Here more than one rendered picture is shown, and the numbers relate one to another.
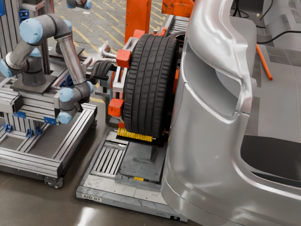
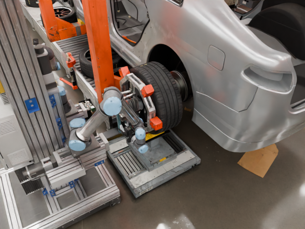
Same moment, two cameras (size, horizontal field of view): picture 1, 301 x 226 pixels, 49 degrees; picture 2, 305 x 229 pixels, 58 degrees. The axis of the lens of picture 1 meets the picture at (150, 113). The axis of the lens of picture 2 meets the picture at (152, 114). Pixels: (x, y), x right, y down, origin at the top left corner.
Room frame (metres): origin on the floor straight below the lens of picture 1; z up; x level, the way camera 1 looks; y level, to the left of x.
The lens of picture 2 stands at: (0.30, 1.34, 2.43)
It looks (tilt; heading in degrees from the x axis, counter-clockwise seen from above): 40 degrees down; 320
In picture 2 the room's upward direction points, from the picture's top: straight up
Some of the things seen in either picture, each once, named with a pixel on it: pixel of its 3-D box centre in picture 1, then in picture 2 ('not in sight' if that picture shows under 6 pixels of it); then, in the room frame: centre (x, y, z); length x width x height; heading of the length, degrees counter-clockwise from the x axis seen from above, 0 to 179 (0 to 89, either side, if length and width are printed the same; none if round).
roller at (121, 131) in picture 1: (135, 134); (152, 134); (1.79, 0.09, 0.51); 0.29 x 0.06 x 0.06; 82
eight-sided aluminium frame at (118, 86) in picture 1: (128, 81); (136, 104); (1.92, 0.17, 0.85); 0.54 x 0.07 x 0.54; 172
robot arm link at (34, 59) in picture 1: (30, 58); (78, 127); (1.84, 0.79, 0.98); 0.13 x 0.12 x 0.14; 148
